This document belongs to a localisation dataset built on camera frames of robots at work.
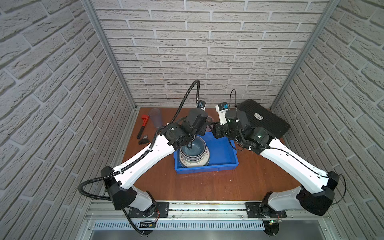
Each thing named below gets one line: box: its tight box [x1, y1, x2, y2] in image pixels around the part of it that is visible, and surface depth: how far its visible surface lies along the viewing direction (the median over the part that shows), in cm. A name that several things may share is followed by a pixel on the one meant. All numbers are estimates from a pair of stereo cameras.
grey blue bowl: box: [180, 136, 207, 158], surface depth 87 cm
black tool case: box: [237, 99, 290, 138], surface depth 106 cm
